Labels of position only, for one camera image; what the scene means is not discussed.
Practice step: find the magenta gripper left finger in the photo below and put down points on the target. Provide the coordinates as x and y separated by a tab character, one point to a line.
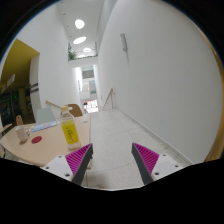
71	167

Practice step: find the light blue laptop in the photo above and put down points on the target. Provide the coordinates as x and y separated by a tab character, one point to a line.
45	119

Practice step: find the green balcony plant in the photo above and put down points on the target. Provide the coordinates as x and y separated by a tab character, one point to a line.
71	55

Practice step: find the wooden stair handrail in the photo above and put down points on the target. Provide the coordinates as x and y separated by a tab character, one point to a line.
110	96

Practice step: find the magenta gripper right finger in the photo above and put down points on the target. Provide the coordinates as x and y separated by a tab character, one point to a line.
153	166

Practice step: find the red round coaster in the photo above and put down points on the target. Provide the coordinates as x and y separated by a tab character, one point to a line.
36	139

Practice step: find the wooden chair at left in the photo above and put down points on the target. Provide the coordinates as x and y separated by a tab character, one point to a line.
19	120

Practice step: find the white mug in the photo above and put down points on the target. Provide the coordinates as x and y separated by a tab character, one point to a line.
22	133

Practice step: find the clear bottle yellow label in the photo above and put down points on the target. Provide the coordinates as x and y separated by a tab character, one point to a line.
69	128

